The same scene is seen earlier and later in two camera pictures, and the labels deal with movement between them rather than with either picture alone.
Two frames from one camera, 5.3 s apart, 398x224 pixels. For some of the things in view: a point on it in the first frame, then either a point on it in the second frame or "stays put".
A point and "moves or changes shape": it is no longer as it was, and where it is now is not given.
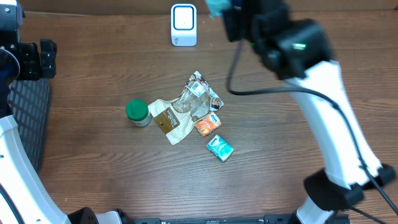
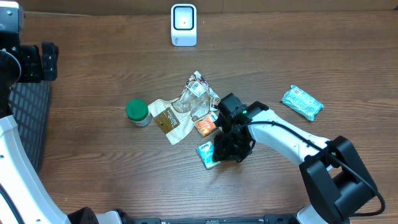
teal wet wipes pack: [216, 7] → [302, 102]
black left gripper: [33, 59] stays put
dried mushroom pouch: [177, 117] stays put
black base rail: [337, 218] stays put
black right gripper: [232, 29] → [227, 154]
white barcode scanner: [183, 25] stays put
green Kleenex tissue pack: [220, 148] moves or changes shape
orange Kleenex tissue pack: [208, 124] stays put
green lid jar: [137, 112] stays put
